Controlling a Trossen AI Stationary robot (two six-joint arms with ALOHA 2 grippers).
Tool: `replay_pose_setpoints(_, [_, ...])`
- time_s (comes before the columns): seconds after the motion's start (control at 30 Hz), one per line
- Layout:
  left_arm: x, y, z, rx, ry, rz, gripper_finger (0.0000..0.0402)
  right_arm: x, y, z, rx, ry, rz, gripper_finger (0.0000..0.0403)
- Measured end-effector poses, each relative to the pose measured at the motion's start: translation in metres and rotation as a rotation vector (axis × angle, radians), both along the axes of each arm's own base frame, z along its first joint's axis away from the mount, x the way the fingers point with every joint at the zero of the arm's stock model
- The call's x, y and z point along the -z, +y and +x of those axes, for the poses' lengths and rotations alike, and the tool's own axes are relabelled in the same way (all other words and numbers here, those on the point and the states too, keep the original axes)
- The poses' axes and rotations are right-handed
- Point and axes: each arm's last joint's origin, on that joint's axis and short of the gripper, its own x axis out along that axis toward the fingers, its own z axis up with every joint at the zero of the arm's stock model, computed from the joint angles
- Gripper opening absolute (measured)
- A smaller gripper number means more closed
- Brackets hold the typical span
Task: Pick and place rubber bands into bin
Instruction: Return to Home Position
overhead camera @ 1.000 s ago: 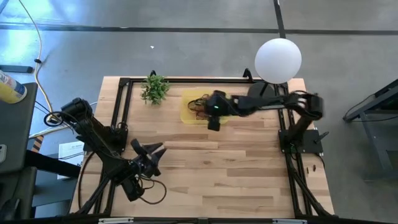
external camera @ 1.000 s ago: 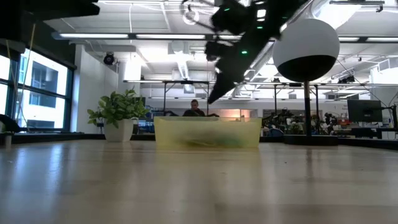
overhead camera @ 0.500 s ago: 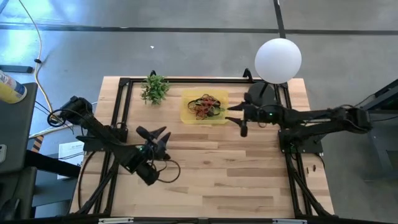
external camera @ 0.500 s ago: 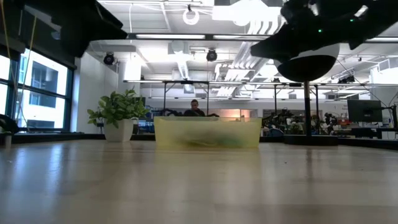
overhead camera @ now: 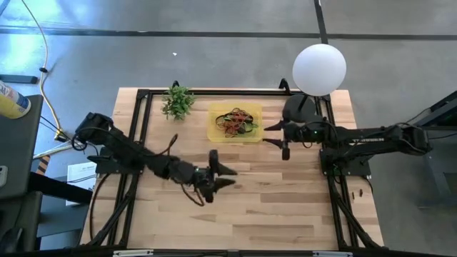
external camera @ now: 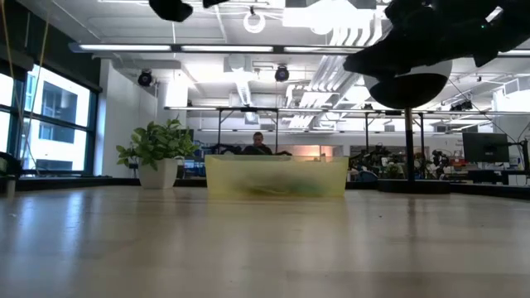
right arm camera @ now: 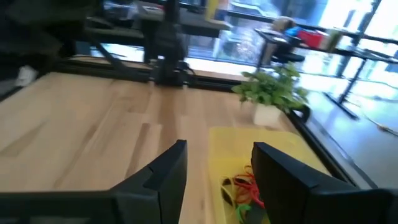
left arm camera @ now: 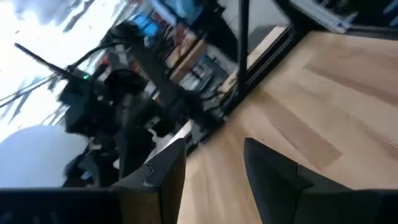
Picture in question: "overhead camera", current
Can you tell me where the yellow wipes canister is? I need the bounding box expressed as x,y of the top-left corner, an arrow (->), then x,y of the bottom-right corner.
0,80 -> 32,120

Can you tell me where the yellow rubber band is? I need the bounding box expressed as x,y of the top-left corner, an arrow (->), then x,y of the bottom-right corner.
221,126 -> 243,138

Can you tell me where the black metal stand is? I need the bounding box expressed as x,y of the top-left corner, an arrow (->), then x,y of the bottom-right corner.
410,89 -> 457,208

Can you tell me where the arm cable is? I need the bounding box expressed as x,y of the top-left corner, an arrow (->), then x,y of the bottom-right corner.
156,133 -> 207,207
302,120 -> 340,149

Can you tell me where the yellow cable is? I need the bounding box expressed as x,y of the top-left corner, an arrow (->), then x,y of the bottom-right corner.
20,0 -> 69,142

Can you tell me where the yellow black striped block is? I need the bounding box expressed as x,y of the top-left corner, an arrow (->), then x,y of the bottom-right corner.
35,154 -> 51,176

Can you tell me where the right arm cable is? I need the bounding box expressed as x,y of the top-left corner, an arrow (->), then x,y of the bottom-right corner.
302,120 -> 340,149

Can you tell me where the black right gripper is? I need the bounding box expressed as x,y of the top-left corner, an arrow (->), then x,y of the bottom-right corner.
262,119 -> 322,161

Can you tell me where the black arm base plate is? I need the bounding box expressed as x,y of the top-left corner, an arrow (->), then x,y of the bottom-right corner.
87,146 -> 147,175
320,148 -> 372,176

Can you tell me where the black desk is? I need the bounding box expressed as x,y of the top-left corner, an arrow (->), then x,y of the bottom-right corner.
0,94 -> 44,201

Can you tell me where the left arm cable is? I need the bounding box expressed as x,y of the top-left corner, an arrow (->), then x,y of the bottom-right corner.
156,133 -> 207,207

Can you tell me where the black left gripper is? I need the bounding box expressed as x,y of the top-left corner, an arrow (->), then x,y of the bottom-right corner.
189,149 -> 238,204

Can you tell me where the silver bracket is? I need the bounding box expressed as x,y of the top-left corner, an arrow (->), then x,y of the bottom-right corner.
112,249 -> 155,257
312,251 -> 354,257

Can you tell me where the black metal table frame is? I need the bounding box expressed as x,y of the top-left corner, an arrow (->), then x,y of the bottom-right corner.
80,78 -> 385,257

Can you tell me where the white globe lamp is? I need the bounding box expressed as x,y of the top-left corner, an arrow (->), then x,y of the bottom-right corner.
282,43 -> 347,124

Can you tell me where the black flat bar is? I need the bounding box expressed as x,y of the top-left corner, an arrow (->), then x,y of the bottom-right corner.
0,74 -> 39,85

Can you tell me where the yellow translucent plastic bin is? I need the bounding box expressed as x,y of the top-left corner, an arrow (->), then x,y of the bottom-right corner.
206,102 -> 264,143

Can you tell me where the white paper sheet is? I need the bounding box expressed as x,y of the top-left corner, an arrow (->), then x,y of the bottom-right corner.
66,162 -> 98,207

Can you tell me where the white cable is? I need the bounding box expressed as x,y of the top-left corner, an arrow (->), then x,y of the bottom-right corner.
32,132 -> 86,160

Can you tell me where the green plant in white pot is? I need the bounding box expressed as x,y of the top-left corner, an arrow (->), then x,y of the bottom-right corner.
161,84 -> 196,121

